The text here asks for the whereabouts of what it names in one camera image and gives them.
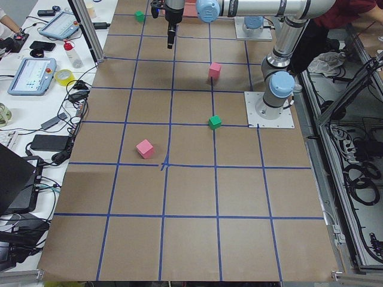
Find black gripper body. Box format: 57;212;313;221
150;0;183;32

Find green cube near arm base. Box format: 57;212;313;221
208;115;222;130

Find pink plastic bin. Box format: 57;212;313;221
183;0;197;17

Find green cube near bin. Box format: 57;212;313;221
135;10;145;23

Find pink cube near centre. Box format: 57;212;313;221
208;62;221;80

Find pink cube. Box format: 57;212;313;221
208;62;221;80
136;139;154;159

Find paper cup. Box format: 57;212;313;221
86;2;97;19

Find red cap squeeze bottle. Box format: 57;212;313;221
63;41;83;69

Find teach pendant tablet far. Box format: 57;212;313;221
38;11;79;40

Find teach pendant tablet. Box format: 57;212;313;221
38;11;79;40
7;57;57;96

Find yellow tape roll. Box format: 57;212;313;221
54;69;75;87

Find pink cube far side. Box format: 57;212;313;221
136;139;154;159

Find black smartphone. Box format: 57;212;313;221
29;41;56;51

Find teach pendant tablet near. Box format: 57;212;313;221
7;57;57;96

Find person in red shirt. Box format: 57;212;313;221
287;0;382;74

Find black power adapter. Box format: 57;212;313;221
31;135;69;151

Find green stacked tape rolls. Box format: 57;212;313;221
0;103;12;127

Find black laptop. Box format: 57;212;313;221
1;145;42;215

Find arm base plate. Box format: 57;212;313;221
244;91;294;129
235;16;272;42

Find aluminium frame post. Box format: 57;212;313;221
68;0;105;64

